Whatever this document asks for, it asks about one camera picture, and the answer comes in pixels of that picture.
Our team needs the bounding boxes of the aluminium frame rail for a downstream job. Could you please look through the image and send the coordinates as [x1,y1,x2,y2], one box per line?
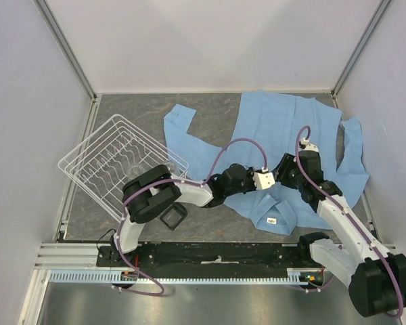
[18,242,102,325]

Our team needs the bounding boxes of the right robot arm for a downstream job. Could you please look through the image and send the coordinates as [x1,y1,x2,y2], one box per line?
[272,150,406,318]

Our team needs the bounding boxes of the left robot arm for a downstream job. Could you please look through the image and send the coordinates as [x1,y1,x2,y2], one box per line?
[110,164,256,266]

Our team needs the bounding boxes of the light blue cable duct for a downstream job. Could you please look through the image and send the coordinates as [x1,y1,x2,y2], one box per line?
[49,269,306,285]

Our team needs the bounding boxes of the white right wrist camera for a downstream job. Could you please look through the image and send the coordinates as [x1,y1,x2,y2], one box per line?
[298,137,319,153]

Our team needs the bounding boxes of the white wire dish rack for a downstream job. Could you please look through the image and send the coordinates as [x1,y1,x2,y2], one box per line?
[58,114,189,237]

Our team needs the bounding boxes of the small black square frame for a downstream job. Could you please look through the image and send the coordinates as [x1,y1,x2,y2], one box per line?
[160,202,187,231]

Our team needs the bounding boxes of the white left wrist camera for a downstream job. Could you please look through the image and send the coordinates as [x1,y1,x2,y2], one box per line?
[252,169,276,190]

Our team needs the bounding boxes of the light blue button shirt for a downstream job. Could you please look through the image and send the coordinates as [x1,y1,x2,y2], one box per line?
[164,91,369,235]

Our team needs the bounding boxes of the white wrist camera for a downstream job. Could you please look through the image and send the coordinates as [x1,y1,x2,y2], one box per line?
[298,137,319,153]
[252,169,276,190]

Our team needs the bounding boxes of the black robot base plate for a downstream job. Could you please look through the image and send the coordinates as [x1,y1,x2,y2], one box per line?
[95,240,341,280]

